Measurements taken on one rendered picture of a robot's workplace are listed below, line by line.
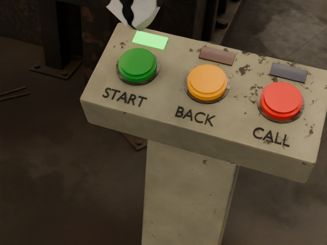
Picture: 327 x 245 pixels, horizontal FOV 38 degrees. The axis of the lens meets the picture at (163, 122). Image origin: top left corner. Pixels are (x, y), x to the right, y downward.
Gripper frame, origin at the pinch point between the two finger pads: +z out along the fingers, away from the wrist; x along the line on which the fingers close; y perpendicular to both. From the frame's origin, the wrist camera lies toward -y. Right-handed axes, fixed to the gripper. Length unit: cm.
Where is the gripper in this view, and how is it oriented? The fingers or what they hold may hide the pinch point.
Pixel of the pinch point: (132, 25)
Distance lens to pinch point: 45.4
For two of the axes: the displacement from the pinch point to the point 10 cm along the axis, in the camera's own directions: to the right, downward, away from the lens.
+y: 3.3, -8.3, 4.6
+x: -9.4, -2.6, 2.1
